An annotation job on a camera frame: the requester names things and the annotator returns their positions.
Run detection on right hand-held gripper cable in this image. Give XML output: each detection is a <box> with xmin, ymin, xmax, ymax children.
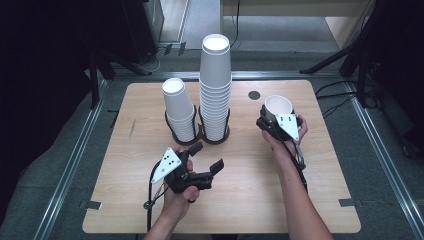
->
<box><xmin>282</xmin><ymin>133</ymin><xmax>310</xmax><ymax>195</ymax></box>

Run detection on black wire double cup holder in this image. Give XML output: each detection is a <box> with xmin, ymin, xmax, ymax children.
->
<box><xmin>164</xmin><ymin>104</ymin><xmax>232</xmax><ymax>146</ymax></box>

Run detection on light wooden furniture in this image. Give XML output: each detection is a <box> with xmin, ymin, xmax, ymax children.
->
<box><xmin>219</xmin><ymin>0</ymin><xmax>378</xmax><ymax>51</ymax></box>

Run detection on single white paper cup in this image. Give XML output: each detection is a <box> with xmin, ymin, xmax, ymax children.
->
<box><xmin>260</xmin><ymin>94</ymin><xmax>295</xmax><ymax>126</ymax></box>

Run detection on person's left hand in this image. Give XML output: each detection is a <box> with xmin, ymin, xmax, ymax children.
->
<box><xmin>162</xmin><ymin>146</ymin><xmax>202</xmax><ymax>224</ymax></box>

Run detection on white floor cable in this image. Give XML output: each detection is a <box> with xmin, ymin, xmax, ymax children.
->
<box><xmin>139</xmin><ymin>46</ymin><xmax>168</xmax><ymax>75</ymax></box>

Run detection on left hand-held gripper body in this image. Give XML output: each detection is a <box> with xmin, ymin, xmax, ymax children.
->
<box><xmin>150</xmin><ymin>147</ymin><xmax>215</xmax><ymax>195</ymax></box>

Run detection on aluminium floor rail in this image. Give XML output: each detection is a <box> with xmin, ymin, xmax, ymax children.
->
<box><xmin>344</xmin><ymin>80</ymin><xmax>424</xmax><ymax>240</ymax></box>
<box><xmin>111</xmin><ymin>70</ymin><xmax>348</xmax><ymax>81</ymax></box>
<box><xmin>33</xmin><ymin>79</ymin><xmax>110</xmax><ymax>240</ymax></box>

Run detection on left hand-held gripper cable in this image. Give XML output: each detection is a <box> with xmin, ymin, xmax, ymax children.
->
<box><xmin>143</xmin><ymin>161</ymin><xmax>168</xmax><ymax>233</ymax></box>

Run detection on person's right hand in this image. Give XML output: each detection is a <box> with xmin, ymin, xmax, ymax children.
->
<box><xmin>261</xmin><ymin>114</ymin><xmax>309</xmax><ymax>161</ymax></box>

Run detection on dark curtain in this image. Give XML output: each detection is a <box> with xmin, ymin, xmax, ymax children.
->
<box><xmin>0</xmin><ymin>0</ymin><xmax>101</xmax><ymax>228</ymax></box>

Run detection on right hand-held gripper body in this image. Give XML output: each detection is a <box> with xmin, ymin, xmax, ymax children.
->
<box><xmin>255</xmin><ymin>113</ymin><xmax>303</xmax><ymax>142</ymax></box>

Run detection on black cabinet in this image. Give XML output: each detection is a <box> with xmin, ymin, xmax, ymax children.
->
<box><xmin>120</xmin><ymin>0</ymin><xmax>165</xmax><ymax>65</ymax></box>

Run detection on tall stack of white paper cups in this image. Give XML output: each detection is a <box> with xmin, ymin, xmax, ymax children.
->
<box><xmin>198</xmin><ymin>33</ymin><xmax>233</xmax><ymax>142</ymax></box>

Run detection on black hanging cable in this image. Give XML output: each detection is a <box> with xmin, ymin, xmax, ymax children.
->
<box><xmin>230</xmin><ymin>0</ymin><xmax>242</xmax><ymax>48</ymax></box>

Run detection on black metal stand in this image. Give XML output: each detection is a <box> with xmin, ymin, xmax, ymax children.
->
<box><xmin>87</xmin><ymin>49</ymin><xmax>153</xmax><ymax>110</ymax></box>
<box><xmin>299</xmin><ymin>0</ymin><xmax>394</xmax><ymax>108</ymax></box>

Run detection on short stack of white paper cups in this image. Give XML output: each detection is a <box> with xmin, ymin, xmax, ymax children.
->
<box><xmin>161</xmin><ymin>77</ymin><xmax>198</xmax><ymax>143</ymax></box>

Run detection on hand-held gripper cable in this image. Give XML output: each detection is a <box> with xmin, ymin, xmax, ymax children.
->
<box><xmin>282</xmin><ymin>133</ymin><xmax>310</xmax><ymax>195</ymax></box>
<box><xmin>143</xmin><ymin>161</ymin><xmax>168</xmax><ymax>233</ymax></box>

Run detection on black floor cables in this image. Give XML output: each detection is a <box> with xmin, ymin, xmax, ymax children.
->
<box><xmin>314</xmin><ymin>79</ymin><xmax>381</xmax><ymax>118</ymax></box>

